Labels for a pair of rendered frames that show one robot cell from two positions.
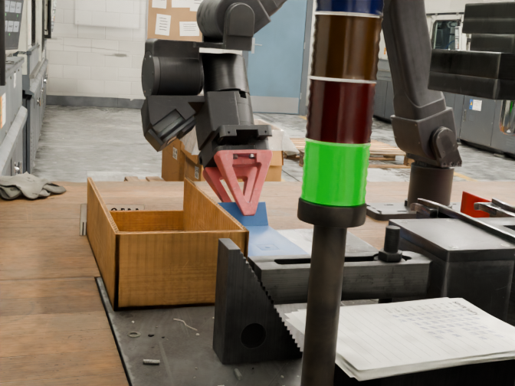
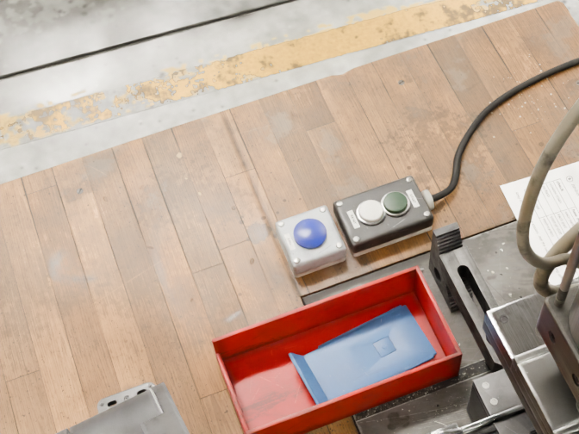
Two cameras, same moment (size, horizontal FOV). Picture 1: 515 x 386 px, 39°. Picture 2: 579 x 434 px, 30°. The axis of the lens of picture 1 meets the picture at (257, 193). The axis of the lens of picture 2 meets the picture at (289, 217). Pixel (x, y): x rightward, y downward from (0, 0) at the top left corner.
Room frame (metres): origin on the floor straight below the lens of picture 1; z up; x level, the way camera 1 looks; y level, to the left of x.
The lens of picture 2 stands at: (0.87, 0.12, 2.05)
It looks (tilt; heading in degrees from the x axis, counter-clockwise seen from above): 59 degrees down; 274
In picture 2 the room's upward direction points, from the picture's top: 6 degrees counter-clockwise
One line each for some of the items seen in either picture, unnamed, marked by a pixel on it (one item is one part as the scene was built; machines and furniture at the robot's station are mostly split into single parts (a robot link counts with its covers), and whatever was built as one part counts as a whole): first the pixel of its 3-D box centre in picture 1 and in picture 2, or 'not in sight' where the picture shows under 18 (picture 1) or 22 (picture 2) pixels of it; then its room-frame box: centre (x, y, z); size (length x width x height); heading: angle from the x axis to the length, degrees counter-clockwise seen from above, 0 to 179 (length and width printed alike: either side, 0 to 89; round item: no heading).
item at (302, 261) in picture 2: not in sight; (310, 246); (0.89, -0.53, 0.90); 0.07 x 0.07 x 0.06; 19
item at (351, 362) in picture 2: not in sight; (363, 354); (0.83, -0.38, 0.92); 0.15 x 0.07 x 0.03; 26
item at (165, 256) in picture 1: (152, 237); not in sight; (0.74, 0.11, 0.93); 0.25 x 0.13 x 0.08; 19
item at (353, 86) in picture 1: (340, 109); not in sight; (0.42, -0.04, 1.10); 0.04 x 0.04 x 0.03
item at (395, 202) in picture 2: not in sight; (395, 205); (0.78, -0.57, 0.93); 0.03 x 0.03 x 0.02
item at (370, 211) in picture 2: not in sight; (370, 213); (0.81, -0.56, 0.93); 0.03 x 0.03 x 0.02
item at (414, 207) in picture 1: (438, 214); not in sight; (0.72, -0.18, 0.98); 0.07 x 0.02 x 0.01; 19
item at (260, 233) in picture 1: (258, 230); not in sight; (0.78, 0.00, 0.93); 0.15 x 0.07 x 0.03; 21
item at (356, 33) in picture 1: (346, 47); not in sight; (0.42, -0.04, 1.14); 0.04 x 0.04 x 0.03
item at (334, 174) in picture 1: (335, 170); not in sight; (0.42, -0.04, 1.07); 0.04 x 0.04 x 0.03
